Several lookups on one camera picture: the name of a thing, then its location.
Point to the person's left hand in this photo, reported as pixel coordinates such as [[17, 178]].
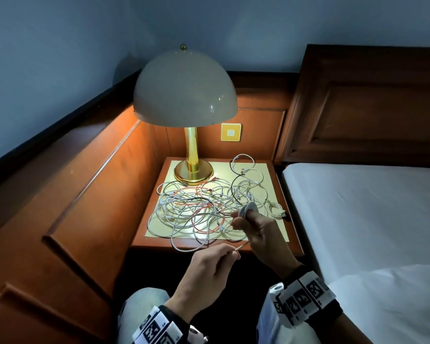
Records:
[[200, 272]]

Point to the person's right hand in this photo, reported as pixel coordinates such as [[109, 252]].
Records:
[[268, 243]]

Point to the person's left thumb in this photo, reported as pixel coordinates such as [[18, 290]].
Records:
[[231, 260]]

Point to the person's right thumb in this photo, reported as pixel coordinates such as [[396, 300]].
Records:
[[253, 212]]

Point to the person's right forearm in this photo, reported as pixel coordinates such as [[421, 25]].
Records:
[[347, 331]]

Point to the wooden nightstand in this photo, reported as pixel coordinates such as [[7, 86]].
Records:
[[215, 243]]

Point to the yellow table mat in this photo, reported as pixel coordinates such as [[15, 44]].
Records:
[[268, 179]]

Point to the right wrist marker band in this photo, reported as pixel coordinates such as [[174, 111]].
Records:
[[302, 295]]

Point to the wrist marker band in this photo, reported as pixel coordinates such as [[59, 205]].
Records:
[[157, 324], [302, 295]]

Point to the left wrist marker band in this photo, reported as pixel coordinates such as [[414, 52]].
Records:
[[157, 324]]

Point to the mattress with white sheet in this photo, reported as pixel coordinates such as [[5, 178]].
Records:
[[362, 214]]

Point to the table lamp with dome shade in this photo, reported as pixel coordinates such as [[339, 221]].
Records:
[[185, 89]]

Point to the wooden headboard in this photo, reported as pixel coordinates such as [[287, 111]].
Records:
[[365, 103]]

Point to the white duvet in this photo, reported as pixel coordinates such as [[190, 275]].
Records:
[[390, 300]]

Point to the yellow wall socket plate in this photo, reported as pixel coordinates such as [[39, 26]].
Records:
[[231, 132]]

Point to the wooden wall panelling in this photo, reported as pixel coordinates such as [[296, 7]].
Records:
[[75, 197]]

